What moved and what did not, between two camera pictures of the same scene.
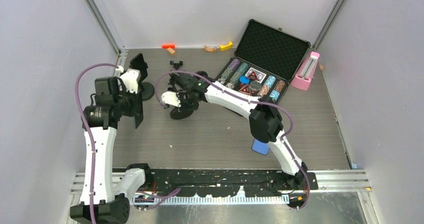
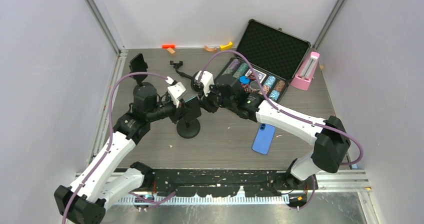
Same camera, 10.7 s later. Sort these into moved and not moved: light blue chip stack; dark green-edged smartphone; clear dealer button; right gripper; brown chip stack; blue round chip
Moved: dark green-edged smartphone; right gripper
Not moved: brown chip stack; clear dealer button; blue round chip; light blue chip stack
